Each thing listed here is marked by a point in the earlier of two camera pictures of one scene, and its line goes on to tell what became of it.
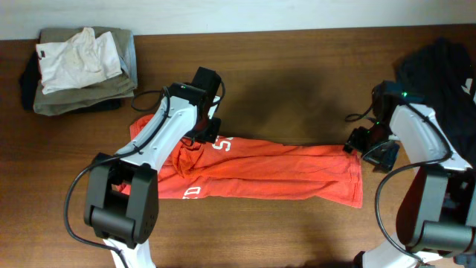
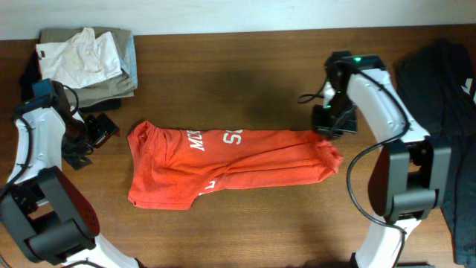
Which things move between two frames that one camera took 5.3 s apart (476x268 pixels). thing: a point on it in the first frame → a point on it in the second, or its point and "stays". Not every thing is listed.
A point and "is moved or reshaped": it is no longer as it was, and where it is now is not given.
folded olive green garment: [120, 86] stays
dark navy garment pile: [442, 72] stays
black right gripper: [382, 161] → [321, 124]
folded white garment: [80, 60] stays
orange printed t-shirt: [213, 168] is moved or reshaped
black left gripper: [210, 132] → [101, 127]
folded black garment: [31, 80] stays
